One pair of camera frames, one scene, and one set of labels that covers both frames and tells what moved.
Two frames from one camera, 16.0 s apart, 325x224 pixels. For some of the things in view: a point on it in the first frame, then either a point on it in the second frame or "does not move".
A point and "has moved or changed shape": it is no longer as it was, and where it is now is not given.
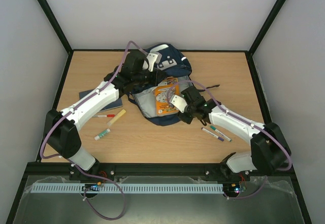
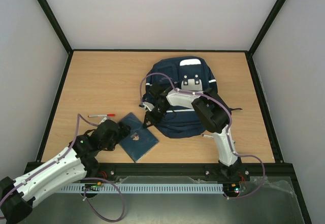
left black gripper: [154, 80] → [122, 136]
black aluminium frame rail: [66, 169] does not move
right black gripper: [188, 107] → [152, 114]
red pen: [105, 116] does not move
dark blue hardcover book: [116, 103] → [140, 139]
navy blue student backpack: [175, 64] has moved or changed shape
